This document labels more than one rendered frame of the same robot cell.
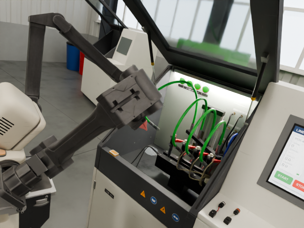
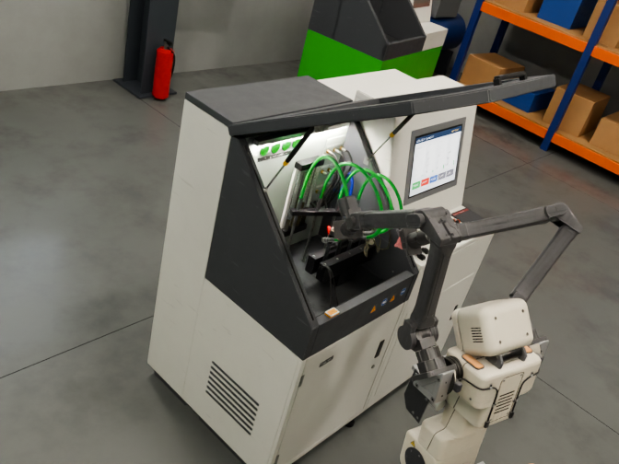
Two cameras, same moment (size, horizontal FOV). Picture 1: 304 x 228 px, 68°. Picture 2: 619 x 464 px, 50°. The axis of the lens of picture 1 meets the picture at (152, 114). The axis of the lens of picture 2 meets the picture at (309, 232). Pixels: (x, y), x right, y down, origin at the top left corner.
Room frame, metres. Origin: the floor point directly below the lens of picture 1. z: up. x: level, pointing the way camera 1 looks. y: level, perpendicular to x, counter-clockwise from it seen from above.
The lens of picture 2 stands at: (1.31, 2.17, 2.48)
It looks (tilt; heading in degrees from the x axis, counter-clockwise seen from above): 31 degrees down; 270
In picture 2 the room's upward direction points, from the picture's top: 15 degrees clockwise
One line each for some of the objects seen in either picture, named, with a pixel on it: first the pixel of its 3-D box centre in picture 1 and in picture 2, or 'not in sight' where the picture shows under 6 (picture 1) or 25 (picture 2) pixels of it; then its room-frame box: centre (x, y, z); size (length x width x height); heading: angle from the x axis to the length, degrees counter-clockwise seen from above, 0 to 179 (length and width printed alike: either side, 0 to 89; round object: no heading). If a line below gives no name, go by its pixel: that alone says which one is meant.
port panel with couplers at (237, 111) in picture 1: (234, 130); (330, 169); (1.27, -0.50, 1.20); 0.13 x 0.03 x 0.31; 54
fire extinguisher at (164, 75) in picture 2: not in sight; (164, 68); (2.92, -3.54, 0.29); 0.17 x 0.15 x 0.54; 54
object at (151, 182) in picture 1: (138, 185); (361, 310); (1.00, -0.02, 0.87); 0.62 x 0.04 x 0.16; 54
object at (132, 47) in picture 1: (112, 56); not in sight; (4.43, 1.00, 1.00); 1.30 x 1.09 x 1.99; 40
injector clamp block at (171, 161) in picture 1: (181, 176); (339, 263); (1.13, -0.25, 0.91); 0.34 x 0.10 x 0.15; 54
